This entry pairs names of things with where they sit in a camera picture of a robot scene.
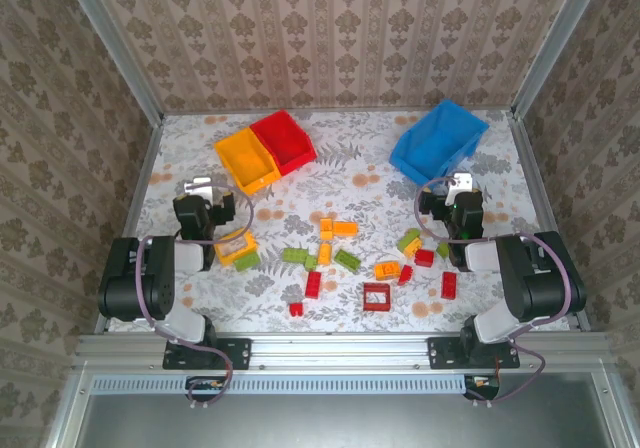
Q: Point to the small green lego brick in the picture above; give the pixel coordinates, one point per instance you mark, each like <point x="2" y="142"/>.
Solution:
<point x="311" y="263"/>
<point x="442" y="250"/>

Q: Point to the yellow window frame lego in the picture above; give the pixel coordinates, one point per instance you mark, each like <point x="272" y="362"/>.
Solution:
<point x="220" y="256"/>

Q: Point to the yellow plastic bin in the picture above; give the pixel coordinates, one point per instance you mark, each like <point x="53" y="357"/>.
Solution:
<point x="245" y="160"/>

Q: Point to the long red lego brick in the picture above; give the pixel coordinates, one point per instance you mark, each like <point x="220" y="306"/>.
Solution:
<point x="313" y="284"/>
<point x="449" y="285"/>

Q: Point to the blue plastic bin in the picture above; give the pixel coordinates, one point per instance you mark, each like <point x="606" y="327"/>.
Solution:
<point x="435" y="138"/>

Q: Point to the red plastic bin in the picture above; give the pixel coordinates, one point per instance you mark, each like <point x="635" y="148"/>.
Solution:
<point x="285" y="138"/>

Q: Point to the red window frame lego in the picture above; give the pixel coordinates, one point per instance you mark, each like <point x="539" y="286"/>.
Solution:
<point x="377" y="286"/>

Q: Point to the small yellow lego brick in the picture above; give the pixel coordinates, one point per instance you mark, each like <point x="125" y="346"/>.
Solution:
<point x="326" y="228"/>

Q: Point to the small red lego brick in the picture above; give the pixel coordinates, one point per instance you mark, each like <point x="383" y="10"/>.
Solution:
<point x="293" y="309"/>

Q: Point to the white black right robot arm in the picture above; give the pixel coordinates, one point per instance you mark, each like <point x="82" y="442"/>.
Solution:
<point x="540" y="278"/>

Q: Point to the grey metal panel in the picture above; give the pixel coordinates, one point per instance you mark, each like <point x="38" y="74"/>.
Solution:
<point x="325" y="423"/>

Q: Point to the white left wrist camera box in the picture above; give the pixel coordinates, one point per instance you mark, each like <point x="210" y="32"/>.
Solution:
<point x="197" y="185"/>

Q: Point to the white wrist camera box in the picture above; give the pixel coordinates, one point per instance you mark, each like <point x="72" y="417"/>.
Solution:
<point x="197" y="185"/>
<point x="462" y="182"/>

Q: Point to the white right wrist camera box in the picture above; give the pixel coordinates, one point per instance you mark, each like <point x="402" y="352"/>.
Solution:
<point x="462" y="182"/>

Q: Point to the aluminium table edge rail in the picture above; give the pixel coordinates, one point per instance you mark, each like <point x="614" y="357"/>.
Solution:
<point x="135" y="203"/>
<point x="340" y="110"/>
<point x="531" y="168"/>

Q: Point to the aluminium frame post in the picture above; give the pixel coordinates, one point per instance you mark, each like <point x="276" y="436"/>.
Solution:
<point x="112" y="43"/>
<point x="557" y="43"/>

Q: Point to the aluminium lower frame bar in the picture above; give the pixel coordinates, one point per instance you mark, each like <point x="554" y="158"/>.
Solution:
<point x="72" y="408"/>
<point x="616" y="413"/>

